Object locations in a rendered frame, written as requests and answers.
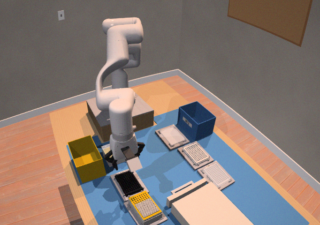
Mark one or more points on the blue bench mat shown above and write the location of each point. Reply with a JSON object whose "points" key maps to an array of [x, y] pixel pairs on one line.
{"points": [[165, 170]]}

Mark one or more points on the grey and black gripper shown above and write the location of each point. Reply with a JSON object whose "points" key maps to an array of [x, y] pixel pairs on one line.
{"points": [[117, 154]]}

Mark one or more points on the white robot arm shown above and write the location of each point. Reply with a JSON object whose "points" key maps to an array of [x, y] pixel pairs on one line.
{"points": [[124, 37]]}

